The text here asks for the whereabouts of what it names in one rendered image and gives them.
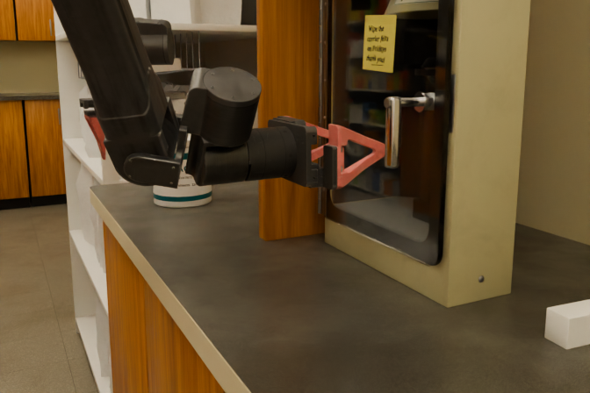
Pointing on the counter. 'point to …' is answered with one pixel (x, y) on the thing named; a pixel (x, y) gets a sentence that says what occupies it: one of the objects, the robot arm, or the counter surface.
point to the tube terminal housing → (471, 135)
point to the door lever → (398, 125)
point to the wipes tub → (181, 198)
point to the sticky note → (379, 42)
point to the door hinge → (320, 75)
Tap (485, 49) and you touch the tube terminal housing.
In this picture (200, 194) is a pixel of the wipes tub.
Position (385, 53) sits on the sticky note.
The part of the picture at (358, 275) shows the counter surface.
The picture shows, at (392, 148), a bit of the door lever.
